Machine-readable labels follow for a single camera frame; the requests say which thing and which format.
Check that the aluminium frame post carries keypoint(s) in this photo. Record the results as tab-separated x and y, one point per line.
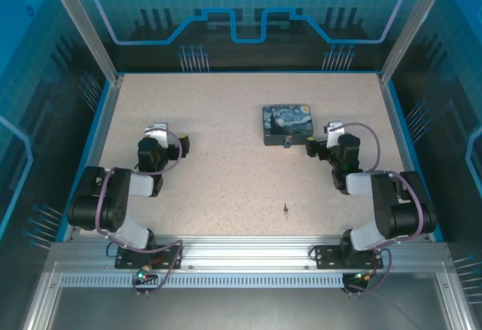
410	25
83	25

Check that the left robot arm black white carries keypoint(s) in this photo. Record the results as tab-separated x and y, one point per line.
113	209

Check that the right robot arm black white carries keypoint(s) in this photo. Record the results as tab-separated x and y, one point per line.
395	209

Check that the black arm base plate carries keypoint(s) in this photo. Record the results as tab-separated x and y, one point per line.
327	256
128	258

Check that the connector with green light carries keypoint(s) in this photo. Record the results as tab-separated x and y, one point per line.
363	275
145	272

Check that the aluminium front rail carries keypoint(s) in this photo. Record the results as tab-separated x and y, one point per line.
244	251

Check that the starry night print tin box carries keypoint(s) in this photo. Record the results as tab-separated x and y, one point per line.
288	121

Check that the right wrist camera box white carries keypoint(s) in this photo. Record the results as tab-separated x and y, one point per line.
334	132

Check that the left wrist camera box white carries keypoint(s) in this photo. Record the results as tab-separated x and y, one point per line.
158	132

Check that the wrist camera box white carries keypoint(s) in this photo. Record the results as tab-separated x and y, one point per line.
334	132
158	132

